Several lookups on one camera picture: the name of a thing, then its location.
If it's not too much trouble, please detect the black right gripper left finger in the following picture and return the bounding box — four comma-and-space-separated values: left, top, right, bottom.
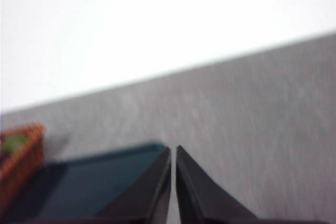
88, 146, 172, 224

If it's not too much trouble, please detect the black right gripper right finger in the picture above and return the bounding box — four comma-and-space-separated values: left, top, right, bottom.
175, 144, 326, 224

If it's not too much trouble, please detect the dark rectangular tray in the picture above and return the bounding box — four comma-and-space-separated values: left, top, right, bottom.
0, 141, 169, 222

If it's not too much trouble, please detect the brown wicker basket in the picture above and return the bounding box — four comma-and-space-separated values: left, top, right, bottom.
0, 121, 46, 209

